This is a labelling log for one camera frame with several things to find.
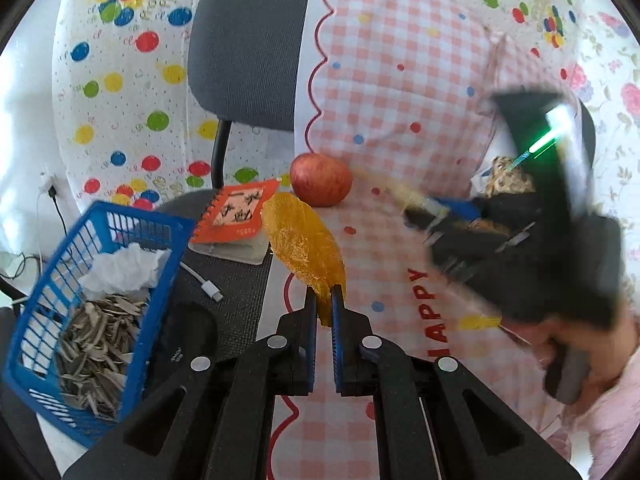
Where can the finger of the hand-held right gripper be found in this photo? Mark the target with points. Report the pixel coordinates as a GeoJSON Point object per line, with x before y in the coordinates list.
{"type": "Point", "coordinates": [445, 207]}
{"type": "Point", "coordinates": [460, 255]}

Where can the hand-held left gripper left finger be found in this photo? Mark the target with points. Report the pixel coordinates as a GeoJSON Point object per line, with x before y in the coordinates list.
{"type": "Point", "coordinates": [312, 325]}

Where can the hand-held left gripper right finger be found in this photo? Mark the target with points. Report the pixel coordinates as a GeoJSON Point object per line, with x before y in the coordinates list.
{"type": "Point", "coordinates": [336, 325]}

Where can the brown patterned wrapper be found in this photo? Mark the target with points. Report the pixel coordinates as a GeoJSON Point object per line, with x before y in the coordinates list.
{"type": "Point", "coordinates": [507, 180]}

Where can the blue plastic basket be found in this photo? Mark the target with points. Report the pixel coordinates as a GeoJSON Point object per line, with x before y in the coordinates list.
{"type": "Point", "coordinates": [165, 240]}

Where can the person's right forearm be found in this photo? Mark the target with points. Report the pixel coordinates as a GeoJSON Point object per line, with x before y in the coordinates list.
{"type": "Point", "coordinates": [610, 425]}

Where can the person's right hand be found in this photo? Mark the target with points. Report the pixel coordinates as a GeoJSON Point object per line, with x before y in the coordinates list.
{"type": "Point", "coordinates": [610, 355]}

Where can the black rounded device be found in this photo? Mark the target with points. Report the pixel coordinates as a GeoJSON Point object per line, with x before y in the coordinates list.
{"type": "Point", "coordinates": [185, 330]}

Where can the red apple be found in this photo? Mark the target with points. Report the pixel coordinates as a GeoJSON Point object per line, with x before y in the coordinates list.
{"type": "Point", "coordinates": [320, 180]}

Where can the pink checked cloth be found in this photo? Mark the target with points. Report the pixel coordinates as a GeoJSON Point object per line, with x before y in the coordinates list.
{"type": "Point", "coordinates": [400, 85]}

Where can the orange spiral notebook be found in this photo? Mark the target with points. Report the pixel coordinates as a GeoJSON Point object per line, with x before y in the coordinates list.
{"type": "Point", "coordinates": [232, 212]}

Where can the floral printed sheet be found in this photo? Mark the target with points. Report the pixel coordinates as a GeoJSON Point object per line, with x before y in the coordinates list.
{"type": "Point", "coordinates": [615, 85]}

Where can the crumpled white tissue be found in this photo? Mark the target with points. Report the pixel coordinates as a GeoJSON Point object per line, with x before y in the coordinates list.
{"type": "Point", "coordinates": [125, 270]}

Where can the pile of sunflower seed shells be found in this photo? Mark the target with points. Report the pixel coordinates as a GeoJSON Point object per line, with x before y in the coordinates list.
{"type": "Point", "coordinates": [95, 350]}

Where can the black office chair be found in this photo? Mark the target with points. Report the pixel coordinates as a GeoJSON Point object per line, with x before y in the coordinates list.
{"type": "Point", "coordinates": [250, 40]}

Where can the polka dot sheet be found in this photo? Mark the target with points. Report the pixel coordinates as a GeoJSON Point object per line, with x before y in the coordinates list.
{"type": "Point", "coordinates": [130, 100]}

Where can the white wall charger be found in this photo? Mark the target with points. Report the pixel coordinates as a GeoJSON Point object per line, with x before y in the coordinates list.
{"type": "Point", "coordinates": [48, 184]}

